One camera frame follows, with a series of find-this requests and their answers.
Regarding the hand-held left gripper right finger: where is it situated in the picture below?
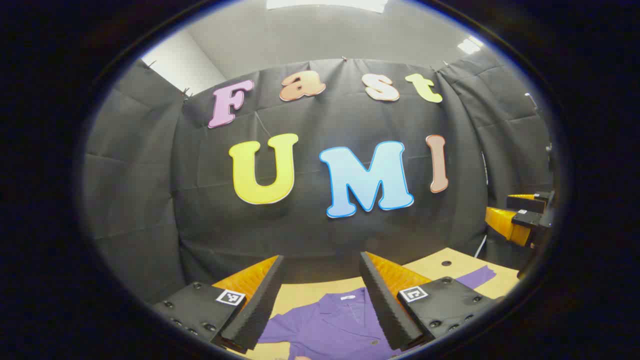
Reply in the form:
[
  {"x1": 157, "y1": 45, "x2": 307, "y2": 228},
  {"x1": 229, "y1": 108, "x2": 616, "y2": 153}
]
[{"x1": 359, "y1": 251, "x2": 498, "y2": 352}]

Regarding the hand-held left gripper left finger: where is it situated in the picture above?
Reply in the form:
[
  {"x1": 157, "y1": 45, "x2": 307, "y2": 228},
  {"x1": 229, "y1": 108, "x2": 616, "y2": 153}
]
[{"x1": 152, "y1": 255, "x2": 285, "y2": 355}]

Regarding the purple buttoned garment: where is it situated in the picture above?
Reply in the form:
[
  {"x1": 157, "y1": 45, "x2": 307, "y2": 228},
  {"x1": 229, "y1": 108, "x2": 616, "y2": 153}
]
[{"x1": 257, "y1": 265, "x2": 498, "y2": 360}]

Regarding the ceiling light panel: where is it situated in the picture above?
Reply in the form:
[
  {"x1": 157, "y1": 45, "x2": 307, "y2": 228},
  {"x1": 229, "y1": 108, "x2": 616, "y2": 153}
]
[
  {"x1": 266, "y1": 0, "x2": 388, "y2": 13},
  {"x1": 457, "y1": 36, "x2": 485, "y2": 55}
]

